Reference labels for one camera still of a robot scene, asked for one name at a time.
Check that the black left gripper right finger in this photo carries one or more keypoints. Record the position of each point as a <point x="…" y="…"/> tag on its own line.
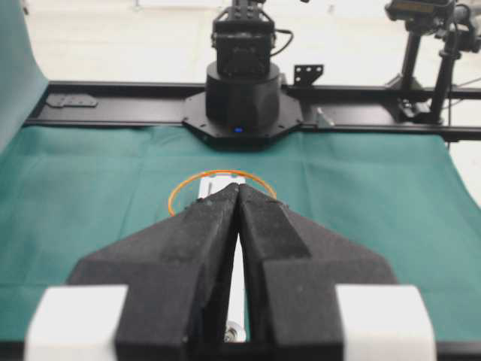
<point x="292" y="267"/>

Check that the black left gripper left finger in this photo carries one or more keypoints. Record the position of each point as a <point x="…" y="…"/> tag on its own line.
<point x="178" y="274"/>

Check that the orange rubber band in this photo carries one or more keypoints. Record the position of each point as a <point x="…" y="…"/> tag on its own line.
<point x="202" y="174"/>

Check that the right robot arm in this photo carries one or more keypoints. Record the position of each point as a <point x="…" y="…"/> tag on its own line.
<point x="242" y="103"/>

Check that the silver shaft pulley near left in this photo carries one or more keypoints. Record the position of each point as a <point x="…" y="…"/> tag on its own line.
<point x="234" y="333"/>

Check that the green table cloth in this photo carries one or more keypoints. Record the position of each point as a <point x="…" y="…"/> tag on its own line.
<point x="66" y="192"/>

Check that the aluminium extrusion rail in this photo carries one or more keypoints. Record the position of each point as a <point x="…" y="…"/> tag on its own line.
<point x="214" y="183"/>

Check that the black corner bracket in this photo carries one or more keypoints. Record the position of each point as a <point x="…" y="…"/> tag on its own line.
<point x="307" y="75"/>

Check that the black frame rail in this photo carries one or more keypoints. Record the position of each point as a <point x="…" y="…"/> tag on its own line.
<point x="319" y="109"/>

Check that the black camera stand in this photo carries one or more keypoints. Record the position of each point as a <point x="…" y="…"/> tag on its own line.
<point x="438" y="34"/>

